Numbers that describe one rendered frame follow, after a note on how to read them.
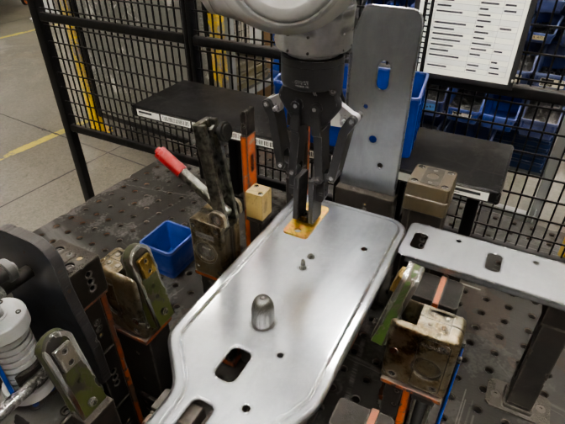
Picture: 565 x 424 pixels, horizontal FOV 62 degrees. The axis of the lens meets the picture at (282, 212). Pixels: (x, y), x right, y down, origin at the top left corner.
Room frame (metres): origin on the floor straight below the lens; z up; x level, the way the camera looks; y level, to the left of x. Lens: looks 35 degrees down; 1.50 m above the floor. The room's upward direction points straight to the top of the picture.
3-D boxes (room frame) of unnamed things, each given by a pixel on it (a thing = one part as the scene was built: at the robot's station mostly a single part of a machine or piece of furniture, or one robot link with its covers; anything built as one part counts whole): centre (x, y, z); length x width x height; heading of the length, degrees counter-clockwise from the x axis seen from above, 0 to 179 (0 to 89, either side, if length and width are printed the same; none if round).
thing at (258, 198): (0.68, 0.04, 0.88); 0.04 x 0.04 x 0.36; 62
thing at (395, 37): (0.78, -0.17, 1.17); 0.12 x 0.01 x 0.34; 62
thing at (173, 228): (0.90, 0.28, 0.74); 0.11 x 0.10 x 0.09; 152
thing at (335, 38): (0.55, -0.04, 1.36); 0.09 x 0.09 x 0.06
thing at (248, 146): (0.72, 0.06, 0.95); 0.03 x 0.01 x 0.50; 152
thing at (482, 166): (1.03, -0.06, 1.02); 0.90 x 0.22 x 0.03; 62
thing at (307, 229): (0.55, -0.04, 1.10); 0.08 x 0.04 x 0.01; 152
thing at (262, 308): (0.44, 0.03, 1.02); 0.03 x 0.03 x 0.07
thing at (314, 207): (0.55, -0.05, 1.13); 0.03 x 0.01 x 0.07; 152
